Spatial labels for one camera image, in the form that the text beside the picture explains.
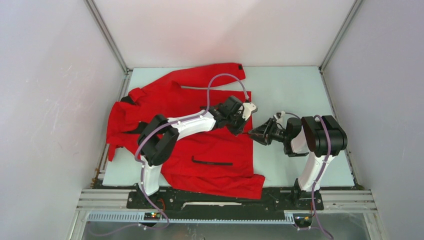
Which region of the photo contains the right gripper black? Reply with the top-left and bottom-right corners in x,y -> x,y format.
248,117 -> 290,145

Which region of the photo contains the red zip jacket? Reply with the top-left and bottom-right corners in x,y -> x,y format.
106,63 -> 265,200

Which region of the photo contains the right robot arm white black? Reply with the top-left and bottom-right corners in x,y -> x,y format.
247,115 -> 348,209

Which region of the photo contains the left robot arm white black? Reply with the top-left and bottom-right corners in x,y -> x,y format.
134,95 -> 258,208

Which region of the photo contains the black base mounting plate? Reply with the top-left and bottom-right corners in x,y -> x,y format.
126,187 -> 324,220

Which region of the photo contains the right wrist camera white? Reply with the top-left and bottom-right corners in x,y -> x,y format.
273,111 -> 286,129

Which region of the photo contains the grey cable duct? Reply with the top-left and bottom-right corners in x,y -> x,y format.
86,211 -> 295,225

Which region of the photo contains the aluminium frame rail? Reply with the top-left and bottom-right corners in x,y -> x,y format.
76,188 -> 379,214

